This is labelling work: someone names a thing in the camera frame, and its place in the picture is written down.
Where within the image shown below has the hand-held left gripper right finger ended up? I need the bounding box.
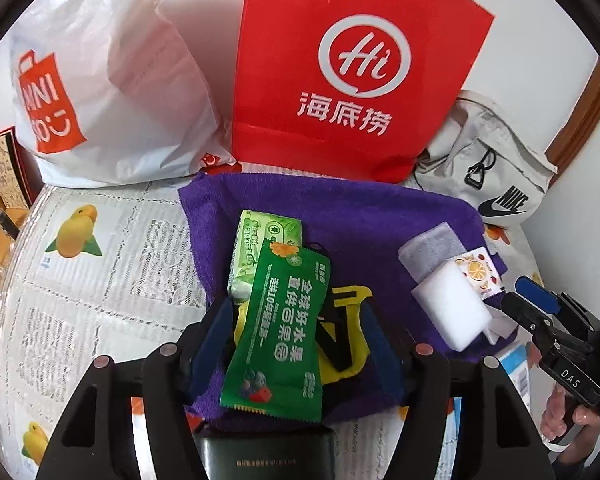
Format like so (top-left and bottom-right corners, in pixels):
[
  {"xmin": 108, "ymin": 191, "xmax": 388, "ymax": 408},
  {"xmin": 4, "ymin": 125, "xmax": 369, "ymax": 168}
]
[{"xmin": 360, "ymin": 296, "xmax": 565, "ymax": 480}]

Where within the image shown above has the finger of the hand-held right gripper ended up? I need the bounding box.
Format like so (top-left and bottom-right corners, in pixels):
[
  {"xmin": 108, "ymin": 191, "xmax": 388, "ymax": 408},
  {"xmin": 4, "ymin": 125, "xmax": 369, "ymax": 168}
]
[
  {"xmin": 500, "ymin": 292, "xmax": 556, "ymax": 347},
  {"xmin": 513, "ymin": 275, "xmax": 562, "ymax": 314}
]

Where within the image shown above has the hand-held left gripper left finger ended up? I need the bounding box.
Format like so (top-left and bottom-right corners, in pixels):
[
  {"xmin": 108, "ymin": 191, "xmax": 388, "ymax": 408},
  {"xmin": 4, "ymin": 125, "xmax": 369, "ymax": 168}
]
[{"xmin": 35, "ymin": 296, "xmax": 237, "ymax": 480}]

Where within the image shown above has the green wet wipe packet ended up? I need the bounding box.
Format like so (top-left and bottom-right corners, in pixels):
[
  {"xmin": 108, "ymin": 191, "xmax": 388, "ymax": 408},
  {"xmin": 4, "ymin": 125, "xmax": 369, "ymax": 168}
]
[{"xmin": 219, "ymin": 240, "xmax": 335, "ymax": 423}]

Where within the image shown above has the person's right hand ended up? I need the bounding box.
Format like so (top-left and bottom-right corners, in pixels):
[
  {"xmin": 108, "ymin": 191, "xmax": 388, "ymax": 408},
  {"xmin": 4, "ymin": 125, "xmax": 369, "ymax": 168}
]
[{"xmin": 539, "ymin": 389, "xmax": 600, "ymax": 450}]

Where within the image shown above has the folded white tissue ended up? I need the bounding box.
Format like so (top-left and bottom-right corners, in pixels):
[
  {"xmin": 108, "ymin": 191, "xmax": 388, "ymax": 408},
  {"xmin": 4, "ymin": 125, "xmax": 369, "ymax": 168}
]
[{"xmin": 482, "ymin": 307, "xmax": 518, "ymax": 345}]

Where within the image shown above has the yellow black knit pouch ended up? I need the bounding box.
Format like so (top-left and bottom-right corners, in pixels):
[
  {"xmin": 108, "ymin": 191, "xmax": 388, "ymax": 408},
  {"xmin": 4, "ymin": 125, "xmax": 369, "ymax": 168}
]
[{"xmin": 232, "ymin": 285, "xmax": 373, "ymax": 386}]

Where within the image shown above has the fruit print tissue packet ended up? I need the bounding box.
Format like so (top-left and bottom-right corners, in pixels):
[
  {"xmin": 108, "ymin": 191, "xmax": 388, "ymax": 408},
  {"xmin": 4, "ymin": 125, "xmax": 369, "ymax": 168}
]
[{"xmin": 457, "ymin": 247, "xmax": 505, "ymax": 297}]

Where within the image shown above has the blue white tissue pack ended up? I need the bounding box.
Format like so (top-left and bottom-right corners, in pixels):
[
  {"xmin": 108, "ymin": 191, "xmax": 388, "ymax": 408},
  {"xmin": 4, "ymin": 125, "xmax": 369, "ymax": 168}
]
[{"xmin": 495, "ymin": 342, "xmax": 538, "ymax": 418}]

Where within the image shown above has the small light green packet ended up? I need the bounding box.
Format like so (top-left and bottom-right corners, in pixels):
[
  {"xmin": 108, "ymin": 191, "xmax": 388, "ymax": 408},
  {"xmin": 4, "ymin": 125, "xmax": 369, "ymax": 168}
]
[{"xmin": 226, "ymin": 209, "xmax": 303, "ymax": 305}]

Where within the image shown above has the grey white sponge block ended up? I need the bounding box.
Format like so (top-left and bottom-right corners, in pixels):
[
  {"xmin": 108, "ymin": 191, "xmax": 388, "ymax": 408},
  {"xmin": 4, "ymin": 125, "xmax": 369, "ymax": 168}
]
[{"xmin": 398, "ymin": 221, "xmax": 470, "ymax": 282}]

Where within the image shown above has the fruit print tablecloth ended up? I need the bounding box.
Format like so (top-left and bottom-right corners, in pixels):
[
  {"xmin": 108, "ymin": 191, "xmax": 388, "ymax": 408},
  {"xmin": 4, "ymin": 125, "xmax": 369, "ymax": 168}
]
[{"xmin": 0, "ymin": 160, "xmax": 553, "ymax": 480}]

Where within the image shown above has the dark green case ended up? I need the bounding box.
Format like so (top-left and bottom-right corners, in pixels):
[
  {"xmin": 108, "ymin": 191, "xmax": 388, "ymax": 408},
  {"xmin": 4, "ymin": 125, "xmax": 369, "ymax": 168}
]
[{"xmin": 192, "ymin": 425, "xmax": 337, "ymax": 480}]

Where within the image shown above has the purple towel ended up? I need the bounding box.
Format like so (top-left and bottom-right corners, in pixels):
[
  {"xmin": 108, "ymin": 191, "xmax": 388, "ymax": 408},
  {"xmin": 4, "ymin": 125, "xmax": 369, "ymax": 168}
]
[{"xmin": 177, "ymin": 172, "xmax": 518, "ymax": 433}]

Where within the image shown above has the white sports bag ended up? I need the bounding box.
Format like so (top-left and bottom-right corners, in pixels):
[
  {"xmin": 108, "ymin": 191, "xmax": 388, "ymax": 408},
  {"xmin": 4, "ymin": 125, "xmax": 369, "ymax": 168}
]
[{"xmin": 412, "ymin": 89, "xmax": 560, "ymax": 228}]

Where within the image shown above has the patterned brown box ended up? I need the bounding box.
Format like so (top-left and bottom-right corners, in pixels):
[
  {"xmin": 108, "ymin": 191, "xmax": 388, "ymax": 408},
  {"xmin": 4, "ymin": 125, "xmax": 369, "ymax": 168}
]
[{"xmin": 0, "ymin": 129, "xmax": 35, "ymax": 211}]

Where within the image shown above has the white plastic shopping bag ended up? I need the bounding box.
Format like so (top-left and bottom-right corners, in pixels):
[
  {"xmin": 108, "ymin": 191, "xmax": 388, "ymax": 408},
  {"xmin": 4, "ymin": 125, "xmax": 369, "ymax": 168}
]
[{"xmin": 0, "ymin": 0, "xmax": 238, "ymax": 188}]

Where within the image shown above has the red paper bag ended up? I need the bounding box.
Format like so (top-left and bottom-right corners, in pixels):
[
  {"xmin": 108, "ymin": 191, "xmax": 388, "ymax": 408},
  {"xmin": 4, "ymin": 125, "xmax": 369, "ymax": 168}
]
[{"xmin": 229, "ymin": 0, "xmax": 496, "ymax": 183}]

